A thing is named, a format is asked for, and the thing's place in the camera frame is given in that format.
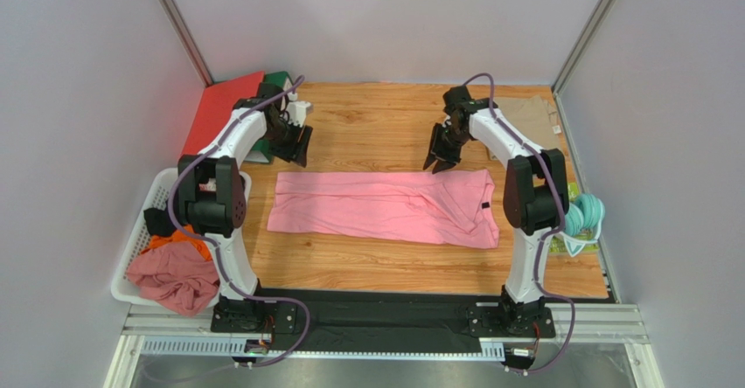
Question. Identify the teal headphones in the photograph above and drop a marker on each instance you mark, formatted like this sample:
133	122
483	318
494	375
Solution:
583	223

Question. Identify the white laundry basket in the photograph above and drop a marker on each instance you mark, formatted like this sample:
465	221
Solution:
134	248

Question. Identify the folded beige t-shirt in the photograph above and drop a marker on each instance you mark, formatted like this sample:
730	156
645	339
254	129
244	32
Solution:
535	118

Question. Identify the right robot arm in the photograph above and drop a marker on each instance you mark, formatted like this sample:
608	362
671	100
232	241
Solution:
535	201

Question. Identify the black base mat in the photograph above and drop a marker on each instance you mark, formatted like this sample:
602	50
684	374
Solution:
375	322

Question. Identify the orange garment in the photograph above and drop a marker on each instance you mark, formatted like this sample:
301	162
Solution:
177	237

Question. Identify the red binder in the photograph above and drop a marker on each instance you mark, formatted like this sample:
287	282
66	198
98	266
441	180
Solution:
215	108

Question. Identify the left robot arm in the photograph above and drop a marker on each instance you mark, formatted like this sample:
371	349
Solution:
211	196

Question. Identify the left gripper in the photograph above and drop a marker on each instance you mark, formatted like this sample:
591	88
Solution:
296	151

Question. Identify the pink t-shirt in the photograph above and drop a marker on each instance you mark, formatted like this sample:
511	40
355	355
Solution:
452	207

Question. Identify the floral garment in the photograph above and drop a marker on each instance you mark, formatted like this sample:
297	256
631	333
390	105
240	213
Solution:
208	188

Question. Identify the green binder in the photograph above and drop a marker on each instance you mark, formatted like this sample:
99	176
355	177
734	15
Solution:
260	152

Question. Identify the dusty pink garment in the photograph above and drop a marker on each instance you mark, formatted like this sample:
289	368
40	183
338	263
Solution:
176	276

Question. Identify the green book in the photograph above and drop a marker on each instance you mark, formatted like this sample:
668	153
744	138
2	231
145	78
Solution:
556	245

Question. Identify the black t-shirt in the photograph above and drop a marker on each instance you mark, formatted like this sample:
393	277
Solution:
157	219

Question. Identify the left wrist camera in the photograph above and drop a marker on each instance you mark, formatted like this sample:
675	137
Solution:
299	112

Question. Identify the aluminium mounting rail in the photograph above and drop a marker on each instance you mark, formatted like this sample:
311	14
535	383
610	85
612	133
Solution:
597	344

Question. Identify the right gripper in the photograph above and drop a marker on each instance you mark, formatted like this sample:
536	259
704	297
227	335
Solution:
447	139

